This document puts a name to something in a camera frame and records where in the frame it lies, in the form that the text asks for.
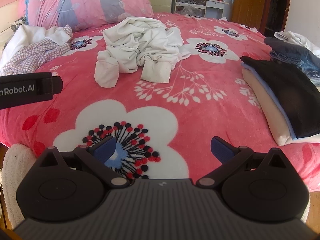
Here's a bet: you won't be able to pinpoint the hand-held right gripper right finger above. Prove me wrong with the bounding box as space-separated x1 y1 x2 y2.
196 136 288 189

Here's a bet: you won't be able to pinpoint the white crumpled garment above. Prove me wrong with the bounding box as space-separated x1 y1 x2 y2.
274 31 318 52

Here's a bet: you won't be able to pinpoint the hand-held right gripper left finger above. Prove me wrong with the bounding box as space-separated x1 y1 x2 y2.
37 136 130 189

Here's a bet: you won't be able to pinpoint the black folded garment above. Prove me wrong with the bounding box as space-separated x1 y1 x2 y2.
240 56 320 139

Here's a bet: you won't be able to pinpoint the pink cream headboard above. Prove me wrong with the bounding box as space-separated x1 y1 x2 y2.
0 0 30 43

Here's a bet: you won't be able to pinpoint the pink checked garment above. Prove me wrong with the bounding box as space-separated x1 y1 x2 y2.
0 24 73 77

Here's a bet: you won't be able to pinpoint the light blue folded garment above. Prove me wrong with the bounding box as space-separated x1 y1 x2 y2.
241 64 298 140

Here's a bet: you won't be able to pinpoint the cream folded garment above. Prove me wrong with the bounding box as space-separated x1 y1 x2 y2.
242 67 320 147

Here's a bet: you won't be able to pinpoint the wooden door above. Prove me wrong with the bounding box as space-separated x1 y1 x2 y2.
230 0 272 29

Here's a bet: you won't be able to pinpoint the clear plastic bag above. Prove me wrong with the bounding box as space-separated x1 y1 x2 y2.
180 5 203 17

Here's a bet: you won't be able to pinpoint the pink grey floral quilt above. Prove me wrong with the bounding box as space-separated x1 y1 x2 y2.
25 0 154 32

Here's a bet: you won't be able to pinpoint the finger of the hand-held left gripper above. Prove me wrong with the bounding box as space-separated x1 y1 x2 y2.
42 76 63 95

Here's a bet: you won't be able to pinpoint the blue jeans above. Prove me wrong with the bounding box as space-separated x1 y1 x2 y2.
270 49 320 84

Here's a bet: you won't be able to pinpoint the white desk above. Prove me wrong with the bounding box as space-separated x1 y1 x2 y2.
171 0 229 19

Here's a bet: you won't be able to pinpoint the grey patterned pillow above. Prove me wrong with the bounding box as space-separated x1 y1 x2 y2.
10 16 28 32

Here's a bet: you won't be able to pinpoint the dark grey garment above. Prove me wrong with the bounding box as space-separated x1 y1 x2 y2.
264 37 320 63

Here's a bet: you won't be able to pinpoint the red floral blanket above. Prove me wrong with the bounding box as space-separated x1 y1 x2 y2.
0 11 320 193

